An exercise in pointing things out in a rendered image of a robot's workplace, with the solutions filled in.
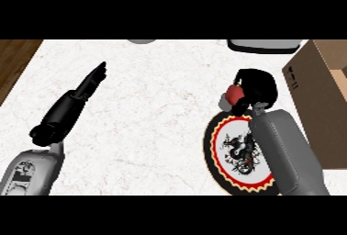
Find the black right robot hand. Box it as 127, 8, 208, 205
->
229, 68, 279, 117

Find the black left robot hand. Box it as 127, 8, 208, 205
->
28, 61, 108, 148

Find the red bell pepper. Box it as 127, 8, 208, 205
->
223, 84, 247, 105

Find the brown cardboard box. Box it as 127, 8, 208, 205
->
281, 39, 347, 170

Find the black red patterned plate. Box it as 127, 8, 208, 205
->
202, 110, 282, 196

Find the grey black-rimmed appliance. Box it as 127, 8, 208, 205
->
226, 39, 304, 55

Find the grey round object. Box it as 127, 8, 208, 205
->
126, 39, 157, 45

